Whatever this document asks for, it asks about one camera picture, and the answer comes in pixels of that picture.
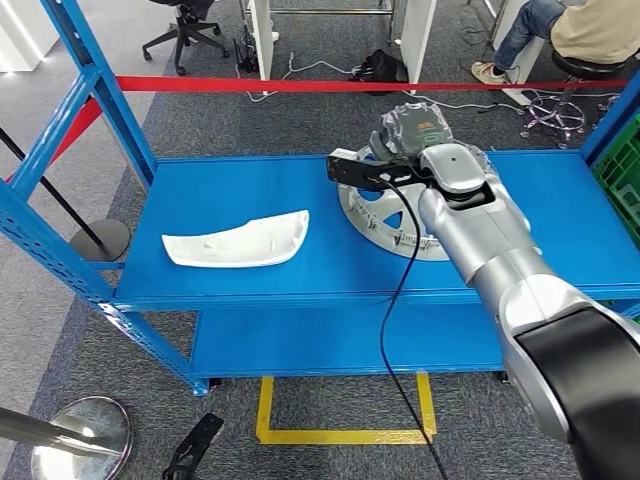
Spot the stanchion with grey base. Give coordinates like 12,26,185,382
0,125,133,264

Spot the black bag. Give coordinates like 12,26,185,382
349,49,410,96

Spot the small black device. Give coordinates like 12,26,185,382
233,38,260,75

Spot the blue metal shelf rack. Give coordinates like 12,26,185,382
0,0,640,399

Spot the red barrier belt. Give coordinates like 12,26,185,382
5,97,104,185
115,74,629,94

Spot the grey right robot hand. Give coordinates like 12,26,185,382
368,102,454,164

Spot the black camera cable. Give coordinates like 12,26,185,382
378,177,448,480

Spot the black office chair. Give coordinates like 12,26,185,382
141,0,231,77

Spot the person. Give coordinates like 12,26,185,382
470,0,640,87

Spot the black round stool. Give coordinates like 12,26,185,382
519,51,630,150

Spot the white plastic car part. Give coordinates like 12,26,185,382
161,209,310,270

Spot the chrome stanchion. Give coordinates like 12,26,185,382
0,396,134,480

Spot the white floor cable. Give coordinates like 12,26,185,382
402,89,526,117
235,52,362,105

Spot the white desk panel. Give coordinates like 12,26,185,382
248,0,275,84
399,0,438,89
492,0,547,107

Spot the silver wheel hubcap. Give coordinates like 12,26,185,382
338,144,498,263

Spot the white cabinet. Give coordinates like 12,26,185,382
0,0,62,74

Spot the yellow floor tape square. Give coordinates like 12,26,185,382
255,372,438,446

